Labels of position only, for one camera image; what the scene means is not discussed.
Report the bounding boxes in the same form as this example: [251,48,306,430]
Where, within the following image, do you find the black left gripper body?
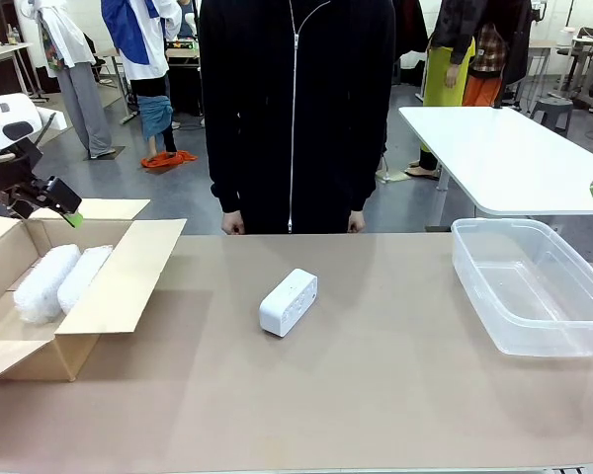
[0,138,44,204]

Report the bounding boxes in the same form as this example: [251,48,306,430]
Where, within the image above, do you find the bubble-wrapped clock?
[56,245,115,316]
[12,244,83,326]

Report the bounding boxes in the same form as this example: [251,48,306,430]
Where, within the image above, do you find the person's left forearm black sleeve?
[346,122,382,216]

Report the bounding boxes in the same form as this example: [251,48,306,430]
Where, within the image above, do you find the person's right forearm black sleeve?
[207,122,246,216]

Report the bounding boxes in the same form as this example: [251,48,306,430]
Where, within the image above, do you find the person's right hand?
[220,210,247,236]

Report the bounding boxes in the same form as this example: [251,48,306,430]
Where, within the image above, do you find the gray square stool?
[529,96,574,137]

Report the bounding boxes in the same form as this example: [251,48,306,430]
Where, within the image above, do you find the mannequin white shirt gray pants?
[27,0,115,160]

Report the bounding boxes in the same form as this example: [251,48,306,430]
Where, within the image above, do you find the open cardboard box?
[0,197,188,385]

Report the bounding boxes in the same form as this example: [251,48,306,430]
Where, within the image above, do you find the white table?
[397,106,593,233]

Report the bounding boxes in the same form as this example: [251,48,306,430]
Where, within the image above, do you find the orange cloth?
[140,150,199,170]

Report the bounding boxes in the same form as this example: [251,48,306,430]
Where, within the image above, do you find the teal cloth on mannequin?
[136,94,175,142]

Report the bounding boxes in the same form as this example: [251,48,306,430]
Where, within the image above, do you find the white desk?
[0,41,50,103]

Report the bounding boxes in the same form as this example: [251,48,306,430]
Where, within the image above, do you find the person in orange pants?
[462,22,533,108]

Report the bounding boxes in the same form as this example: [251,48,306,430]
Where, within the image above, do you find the clear plastic bin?
[450,217,593,358]

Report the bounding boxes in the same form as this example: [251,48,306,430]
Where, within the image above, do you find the hanging blue white shirt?
[101,0,183,83]

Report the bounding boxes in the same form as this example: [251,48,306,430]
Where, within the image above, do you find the person in yellow apron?
[404,0,478,182]

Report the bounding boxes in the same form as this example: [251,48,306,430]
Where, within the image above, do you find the dark workbench with items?
[165,39,204,118]

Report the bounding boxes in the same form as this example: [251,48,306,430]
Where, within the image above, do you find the black hanging garment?
[392,0,429,58]

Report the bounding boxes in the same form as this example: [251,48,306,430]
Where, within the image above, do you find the person's black zip hoodie torso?
[198,0,396,236]

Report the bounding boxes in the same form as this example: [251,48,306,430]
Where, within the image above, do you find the white digital clock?
[258,268,319,340]

